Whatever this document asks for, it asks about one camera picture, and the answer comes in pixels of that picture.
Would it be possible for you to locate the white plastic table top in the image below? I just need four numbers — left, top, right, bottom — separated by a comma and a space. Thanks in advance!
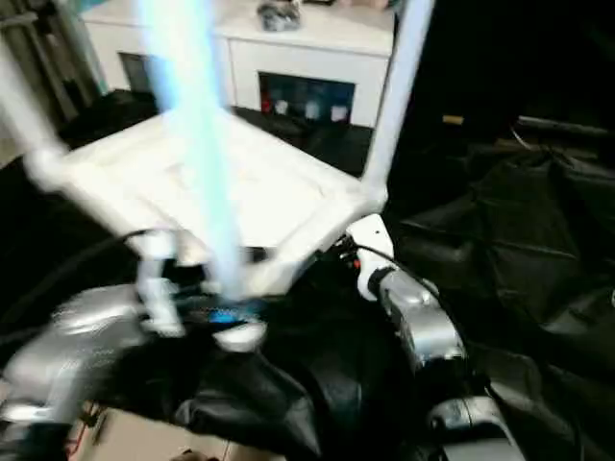
24, 108, 390, 352

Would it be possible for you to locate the black plastic mat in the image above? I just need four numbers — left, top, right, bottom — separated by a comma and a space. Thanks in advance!
0, 91, 615, 461

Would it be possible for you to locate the white cabinet with glass doors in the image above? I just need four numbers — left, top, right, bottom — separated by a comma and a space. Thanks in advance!
79, 0, 397, 128

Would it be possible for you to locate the grey bundle on cabinet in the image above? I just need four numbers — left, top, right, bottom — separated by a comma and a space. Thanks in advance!
257, 0, 303, 32

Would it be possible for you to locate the black tall cabinet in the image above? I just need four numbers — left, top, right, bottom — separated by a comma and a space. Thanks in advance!
384, 0, 615, 140

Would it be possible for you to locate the black flat device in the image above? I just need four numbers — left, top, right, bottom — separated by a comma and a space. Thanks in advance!
517, 113, 615, 141

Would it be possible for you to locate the grey curtain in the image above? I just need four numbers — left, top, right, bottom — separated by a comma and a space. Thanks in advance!
19, 0, 107, 107

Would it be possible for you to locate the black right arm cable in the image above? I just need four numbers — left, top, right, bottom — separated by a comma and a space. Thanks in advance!
354, 246, 431, 294

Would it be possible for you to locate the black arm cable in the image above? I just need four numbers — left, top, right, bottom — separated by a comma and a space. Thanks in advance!
354, 246, 431, 294
0, 230, 147, 323

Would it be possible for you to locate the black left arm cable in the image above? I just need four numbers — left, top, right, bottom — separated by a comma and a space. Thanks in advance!
0, 230, 147, 323

